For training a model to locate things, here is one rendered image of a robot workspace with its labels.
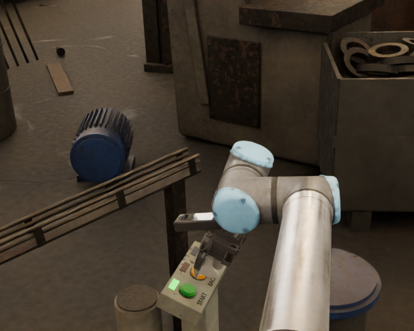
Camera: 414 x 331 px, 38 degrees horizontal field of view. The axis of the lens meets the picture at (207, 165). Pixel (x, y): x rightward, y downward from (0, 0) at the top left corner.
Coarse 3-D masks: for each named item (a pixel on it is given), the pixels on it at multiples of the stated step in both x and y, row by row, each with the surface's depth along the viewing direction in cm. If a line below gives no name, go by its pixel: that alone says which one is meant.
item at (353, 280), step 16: (336, 256) 187; (352, 256) 187; (336, 272) 180; (352, 272) 179; (368, 272) 179; (336, 288) 173; (352, 288) 172; (368, 288) 172; (336, 304) 166; (352, 304) 167; (368, 304) 168; (336, 320) 171; (352, 320) 172
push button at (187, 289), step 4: (184, 284) 146; (188, 284) 147; (180, 288) 146; (184, 288) 145; (188, 288) 145; (192, 288) 146; (184, 292) 144; (188, 292) 144; (192, 292) 145; (188, 296) 144; (192, 296) 145
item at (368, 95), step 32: (352, 32) 317; (384, 32) 316; (352, 64) 299; (384, 64) 265; (320, 96) 311; (352, 96) 249; (384, 96) 248; (320, 128) 311; (352, 128) 255; (384, 128) 254; (320, 160) 310; (352, 160) 262; (384, 160) 261; (352, 192) 269; (384, 192) 267; (352, 224) 277
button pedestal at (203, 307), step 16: (192, 256) 157; (176, 272) 151; (224, 272) 159; (176, 288) 146; (208, 288) 149; (160, 304) 145; (176, 304) 143; (192, 304) 143; (208, 304) 152; (192, 320) 144; (208, 320) 154
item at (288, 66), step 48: (192, 0) 335; (240, 0) 321; (288, 0) 326; (336, 0) 322; (192, 48) 348; (240, 48) 331; (288, 48) 316; (336, 48) 311; (192, 96) 365; (240, 96) 344; (288, 96) 327; (288, 144) 340
